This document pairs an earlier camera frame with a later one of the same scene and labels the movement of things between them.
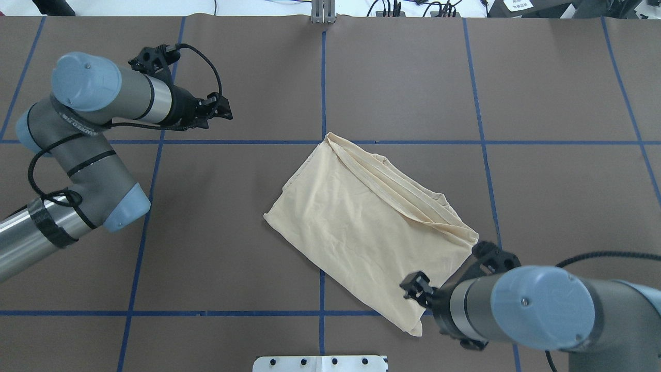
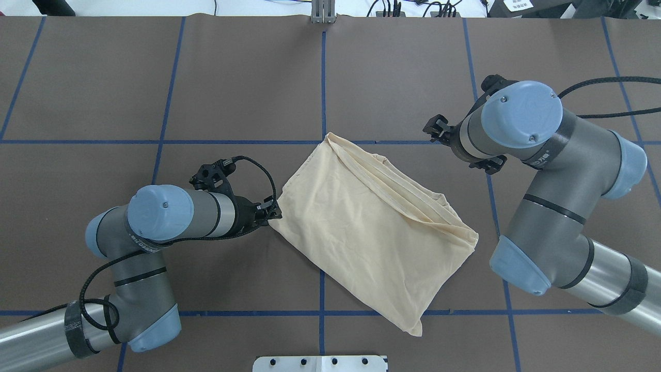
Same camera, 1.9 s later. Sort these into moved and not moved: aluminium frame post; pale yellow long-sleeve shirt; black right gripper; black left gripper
Moved: black right gripper; black left gripper
Not moved: pale yellow long-sleeve shirt; aluminium frame post
